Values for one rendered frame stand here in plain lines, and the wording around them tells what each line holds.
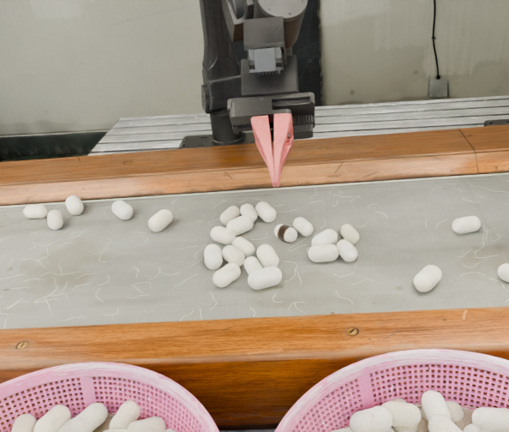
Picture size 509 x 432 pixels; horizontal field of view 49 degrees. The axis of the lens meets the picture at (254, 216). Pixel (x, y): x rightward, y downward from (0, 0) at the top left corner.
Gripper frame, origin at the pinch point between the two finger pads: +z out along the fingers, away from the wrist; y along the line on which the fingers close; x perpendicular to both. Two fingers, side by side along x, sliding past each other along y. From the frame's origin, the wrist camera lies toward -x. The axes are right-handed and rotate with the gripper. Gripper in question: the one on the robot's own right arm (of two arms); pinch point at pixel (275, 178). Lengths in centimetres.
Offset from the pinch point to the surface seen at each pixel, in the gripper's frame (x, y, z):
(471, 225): 3.2, 22.0, 6.1
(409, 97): 176, 56, -114
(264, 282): -2.3, -1.5, 12.7
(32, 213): 9.5, -34.3, -1.5
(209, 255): 0.1, -7.8, 8.7
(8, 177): 15.0, -41.9, -9.9
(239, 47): 155, -22, -135
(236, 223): 4.5, -5.3, 3.6
